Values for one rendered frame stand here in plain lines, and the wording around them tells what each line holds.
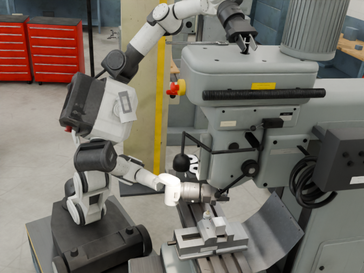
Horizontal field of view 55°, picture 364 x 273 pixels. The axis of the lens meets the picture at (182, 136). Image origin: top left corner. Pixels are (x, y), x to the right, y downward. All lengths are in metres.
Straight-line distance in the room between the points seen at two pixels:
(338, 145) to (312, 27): 0.42
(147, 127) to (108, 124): 1.83
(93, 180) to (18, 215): 1.60
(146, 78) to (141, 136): 0.58
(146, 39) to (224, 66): 0.49
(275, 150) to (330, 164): 0.26
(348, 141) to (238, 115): 0.37
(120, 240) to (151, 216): 1.06
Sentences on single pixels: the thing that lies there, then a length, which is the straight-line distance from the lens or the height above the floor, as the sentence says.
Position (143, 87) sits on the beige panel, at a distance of 3.14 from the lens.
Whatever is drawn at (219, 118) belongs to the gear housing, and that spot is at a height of 1.69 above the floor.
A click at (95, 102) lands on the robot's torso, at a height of 1.63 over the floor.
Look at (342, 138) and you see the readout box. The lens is 1.21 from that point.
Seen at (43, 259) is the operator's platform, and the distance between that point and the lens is 2.52.
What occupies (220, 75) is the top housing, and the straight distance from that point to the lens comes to 1.18.
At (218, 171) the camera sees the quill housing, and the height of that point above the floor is 1.43.
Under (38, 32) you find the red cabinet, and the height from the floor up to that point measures 0.88.
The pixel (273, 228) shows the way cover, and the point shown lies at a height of 0.98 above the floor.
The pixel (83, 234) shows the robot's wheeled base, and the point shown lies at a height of 0.57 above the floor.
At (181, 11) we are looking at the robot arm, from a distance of 1.52.
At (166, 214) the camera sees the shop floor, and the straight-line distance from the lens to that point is 3.33.
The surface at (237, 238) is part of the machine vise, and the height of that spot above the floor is 1.00.
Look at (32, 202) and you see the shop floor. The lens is 3.60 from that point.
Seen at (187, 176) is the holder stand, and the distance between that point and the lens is 1.93.
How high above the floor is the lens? 2.23
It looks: 29 degrees down
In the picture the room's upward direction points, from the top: 5 degrees clockwise
